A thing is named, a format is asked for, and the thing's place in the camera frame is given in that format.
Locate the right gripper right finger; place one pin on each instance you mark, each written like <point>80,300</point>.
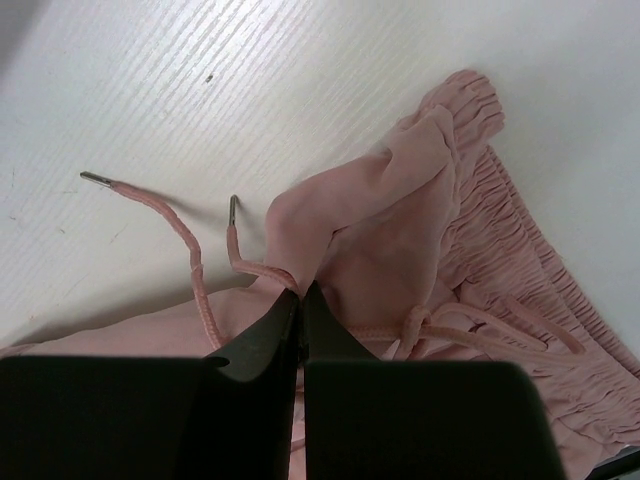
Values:
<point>372,419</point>

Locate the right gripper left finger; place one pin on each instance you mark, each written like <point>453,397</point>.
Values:
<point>224,416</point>

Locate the pink trousers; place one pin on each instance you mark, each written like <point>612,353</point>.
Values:
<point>424,251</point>

